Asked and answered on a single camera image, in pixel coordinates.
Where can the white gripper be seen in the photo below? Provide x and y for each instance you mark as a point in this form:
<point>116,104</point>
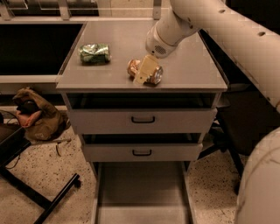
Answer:
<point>153,44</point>

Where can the crushed orange soda can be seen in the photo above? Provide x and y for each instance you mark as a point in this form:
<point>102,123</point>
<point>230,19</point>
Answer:
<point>145,71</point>

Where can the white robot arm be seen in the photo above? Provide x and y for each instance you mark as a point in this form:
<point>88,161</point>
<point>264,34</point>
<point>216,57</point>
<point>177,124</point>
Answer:
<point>255,49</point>

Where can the grey drawer cabinet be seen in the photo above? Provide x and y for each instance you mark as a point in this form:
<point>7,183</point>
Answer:
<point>188,70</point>

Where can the top grey drawer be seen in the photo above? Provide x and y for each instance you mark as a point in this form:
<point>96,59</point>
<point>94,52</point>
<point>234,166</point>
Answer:
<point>132,113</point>

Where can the grey drawer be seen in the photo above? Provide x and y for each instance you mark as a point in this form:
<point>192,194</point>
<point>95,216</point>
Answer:
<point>141,147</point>
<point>141,193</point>
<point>132,113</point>

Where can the middle grey drawer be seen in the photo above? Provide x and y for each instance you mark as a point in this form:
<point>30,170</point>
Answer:
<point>141,147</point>

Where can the bottom grey drawer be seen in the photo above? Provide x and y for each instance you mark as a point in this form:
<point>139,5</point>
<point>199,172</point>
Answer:
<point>141,193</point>

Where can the black office chair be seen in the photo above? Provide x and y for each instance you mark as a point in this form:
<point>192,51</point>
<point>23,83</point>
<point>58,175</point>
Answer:
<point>244,115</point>

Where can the olive green backpack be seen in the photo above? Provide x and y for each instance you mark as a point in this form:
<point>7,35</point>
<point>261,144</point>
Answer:
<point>39,118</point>

